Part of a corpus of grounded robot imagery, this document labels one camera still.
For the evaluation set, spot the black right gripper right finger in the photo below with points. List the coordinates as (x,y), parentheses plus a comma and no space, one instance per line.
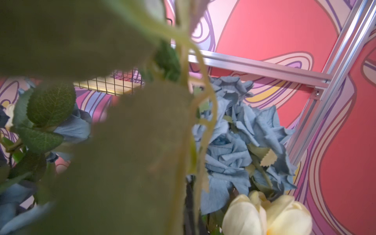
(202,225)

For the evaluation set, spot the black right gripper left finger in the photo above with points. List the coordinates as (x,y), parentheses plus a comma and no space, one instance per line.
(189,228)

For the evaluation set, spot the pink rose bunch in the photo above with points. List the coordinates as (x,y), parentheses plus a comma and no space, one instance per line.
(129,177)

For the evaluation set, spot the blue rose bouquet right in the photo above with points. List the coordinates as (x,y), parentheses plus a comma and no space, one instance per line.
(248,169)

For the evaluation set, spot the blue rose bouquet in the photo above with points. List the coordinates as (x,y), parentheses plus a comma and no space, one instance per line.
(49,123)
(248,169)

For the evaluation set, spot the yellow sponge in basket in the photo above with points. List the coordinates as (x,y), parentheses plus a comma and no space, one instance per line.
(110,85)

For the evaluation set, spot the blue rose bouquet left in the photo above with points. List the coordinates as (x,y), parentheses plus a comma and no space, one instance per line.
(49,123)

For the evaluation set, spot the black wire basket back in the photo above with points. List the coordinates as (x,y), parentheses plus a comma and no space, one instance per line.
(134,73)

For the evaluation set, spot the aluminium frame rail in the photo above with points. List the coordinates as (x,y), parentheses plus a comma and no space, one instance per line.
(352,38)

